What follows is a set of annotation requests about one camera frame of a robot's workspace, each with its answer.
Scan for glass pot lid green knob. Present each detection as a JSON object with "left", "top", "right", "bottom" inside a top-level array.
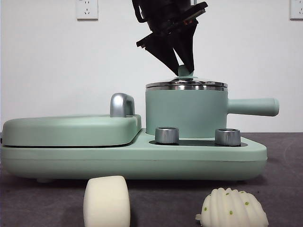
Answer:
[{"left": 145, "top": 64, "right": 228, "bottom": 92}]

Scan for smooth white steamed bun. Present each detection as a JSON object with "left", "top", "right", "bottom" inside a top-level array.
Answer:
[{"left": 83, "top": 175, "right": 131, "bottom": 227}]

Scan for ridged white bun green dots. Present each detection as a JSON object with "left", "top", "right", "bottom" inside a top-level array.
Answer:
[{"left": 195, "top": 187, "right": 269, "bottom": 227}]

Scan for chrome control knob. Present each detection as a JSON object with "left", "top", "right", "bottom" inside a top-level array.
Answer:
[
  {"left": 155, "top": 127, "right": 180, "bottom": 144},
  {"left": 214, "top": 128, "right": 241, "bottom": 146}
]

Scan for green breakfast machine base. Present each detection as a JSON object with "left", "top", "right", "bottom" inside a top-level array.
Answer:
[{"left": 0, "top": 127, "right": 268, "bottom": 184}]

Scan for green hinged griddle cover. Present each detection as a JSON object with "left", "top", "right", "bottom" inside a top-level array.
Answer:
[{"left": 1, "top": 114, "right": 143, "bottom": 147}]

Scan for green steamer pot with handle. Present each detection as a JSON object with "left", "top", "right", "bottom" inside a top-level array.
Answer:
[{"left": 144, "top": 88, "right": 280, "bottom": 139}]

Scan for chrome griddle cover handle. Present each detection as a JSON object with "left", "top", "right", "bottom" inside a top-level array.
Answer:
[{"left": 110, "top": 93, "right": 136, "bottom": 118}]

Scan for white wall socket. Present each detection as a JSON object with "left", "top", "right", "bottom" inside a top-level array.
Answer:
[
  {"left": 76, "top": 0, "right": 99, "bottom": 20},
  {"left": 290, "top": 0, "right": 303, "bottom": 20}
]

